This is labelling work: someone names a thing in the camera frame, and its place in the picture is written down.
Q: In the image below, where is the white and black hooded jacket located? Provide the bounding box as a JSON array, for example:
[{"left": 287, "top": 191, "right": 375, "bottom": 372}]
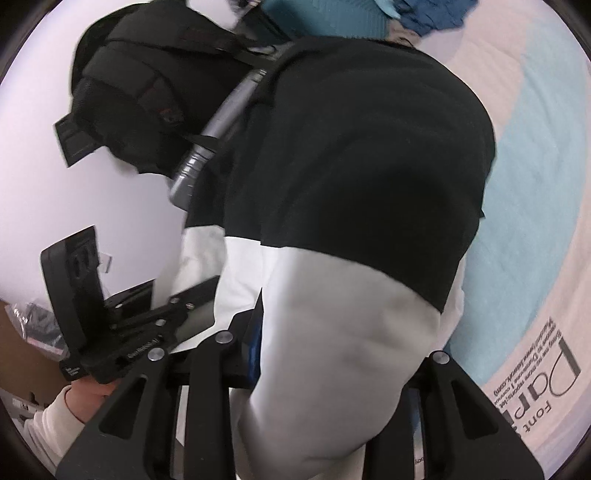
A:
[{"left": 174, "top": 37, "right": 495, "bottom": 479}]

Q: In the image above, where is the white sleeve left forearm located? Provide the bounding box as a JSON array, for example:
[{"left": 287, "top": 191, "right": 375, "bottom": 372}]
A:
[{"left": 20, "top": 386, "right": 85, "bottom": 474}]

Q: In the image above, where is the person left hand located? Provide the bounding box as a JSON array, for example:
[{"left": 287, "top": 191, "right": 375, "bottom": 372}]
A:
[{"left": 64, "top": 377, "right": 120, "bottom": 423}]

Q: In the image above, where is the striped bed duvet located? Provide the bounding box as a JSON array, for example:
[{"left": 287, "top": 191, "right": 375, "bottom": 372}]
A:
[{"left": 421, "top": 1, "right": 590, "bottom": 475}]

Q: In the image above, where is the black backpack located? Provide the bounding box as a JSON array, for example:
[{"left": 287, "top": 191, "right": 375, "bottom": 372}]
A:
[{"left": 54, "top": 1, "right": 280, "bottom": 177}]

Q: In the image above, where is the teal suitcase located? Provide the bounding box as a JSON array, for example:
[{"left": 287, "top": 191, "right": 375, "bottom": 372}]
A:
[{"left": 260, "top": 0, "right": 390, "bottom": 39}]

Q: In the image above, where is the light blue garment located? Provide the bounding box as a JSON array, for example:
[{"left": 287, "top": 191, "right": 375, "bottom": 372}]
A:
[{"left": 375, "top": 0, "right": 401, "bottom": 20}]

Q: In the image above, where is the dark blue garment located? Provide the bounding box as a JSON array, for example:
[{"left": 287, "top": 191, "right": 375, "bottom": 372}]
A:
[{"left": 393, "top": 0, "right": 479, "bottom": 36}]

